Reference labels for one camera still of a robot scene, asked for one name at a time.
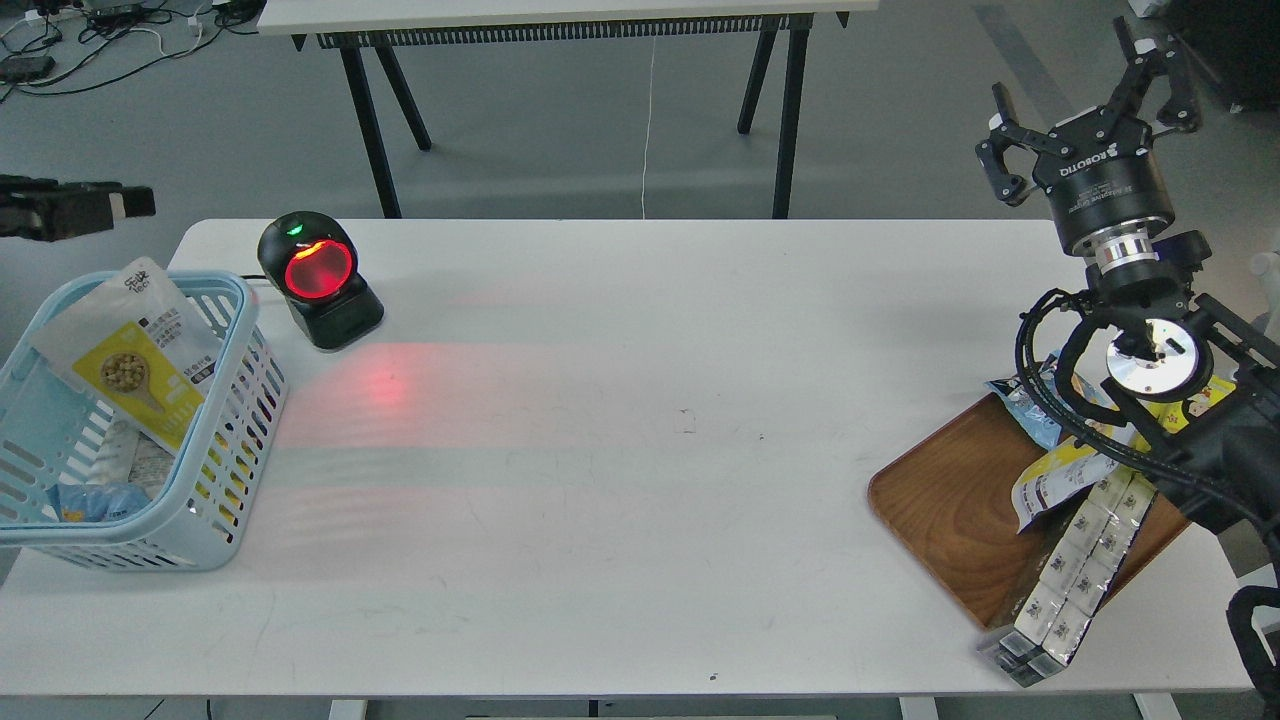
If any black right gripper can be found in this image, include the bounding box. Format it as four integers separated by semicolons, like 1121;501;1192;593
975;15;1201;256

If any yellow white nut snack pouch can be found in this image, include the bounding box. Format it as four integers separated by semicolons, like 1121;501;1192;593
31;258;221;454

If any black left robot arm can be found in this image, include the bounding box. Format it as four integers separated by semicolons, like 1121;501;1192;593
1;174;156;242

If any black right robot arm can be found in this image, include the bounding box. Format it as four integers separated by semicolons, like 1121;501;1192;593
975;17;1279;564

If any yellow cartoon snack bag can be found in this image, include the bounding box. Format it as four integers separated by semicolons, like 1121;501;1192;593
1129;375;1236;477

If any blue snack bag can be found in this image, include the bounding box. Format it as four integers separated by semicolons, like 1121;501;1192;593
984;354;1096;450

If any light blue plastic basket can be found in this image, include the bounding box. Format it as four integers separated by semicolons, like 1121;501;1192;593
1;270;289;571

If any white snack packet in basket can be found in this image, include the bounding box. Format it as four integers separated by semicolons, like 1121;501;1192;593
86;420;175;500

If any blue snack packet in basket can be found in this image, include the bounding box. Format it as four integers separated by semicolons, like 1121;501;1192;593
47;483;151;523

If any brown wooden tray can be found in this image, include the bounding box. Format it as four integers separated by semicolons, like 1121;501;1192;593
867;361;1208;632

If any silver packet strip pack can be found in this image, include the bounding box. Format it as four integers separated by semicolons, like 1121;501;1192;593
975;468;1155;688

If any white background table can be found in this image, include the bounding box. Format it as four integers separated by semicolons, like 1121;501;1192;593
256;1;877;219

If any black barcode scanner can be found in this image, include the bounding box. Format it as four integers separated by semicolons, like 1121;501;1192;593
257;211;385;351

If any white hanging cable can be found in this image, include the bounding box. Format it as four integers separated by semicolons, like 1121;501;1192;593
640;36;658;219

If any floor cables and power strip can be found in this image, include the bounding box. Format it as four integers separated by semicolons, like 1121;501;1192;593
0;0;261;101

